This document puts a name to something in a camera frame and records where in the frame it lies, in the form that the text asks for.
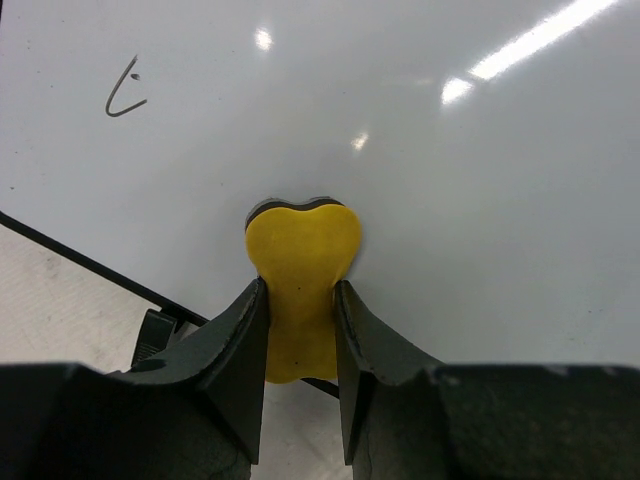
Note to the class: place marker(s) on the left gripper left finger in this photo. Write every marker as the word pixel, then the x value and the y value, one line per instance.
pixel 191 411

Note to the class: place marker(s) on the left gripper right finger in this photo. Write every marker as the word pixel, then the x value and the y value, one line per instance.
pixel 405 415

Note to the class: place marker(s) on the yellow bone-shaped eraser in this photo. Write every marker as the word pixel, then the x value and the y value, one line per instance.
pixel 301 251

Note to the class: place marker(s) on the small black-framed whiteboard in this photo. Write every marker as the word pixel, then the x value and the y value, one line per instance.
pixel 489 148

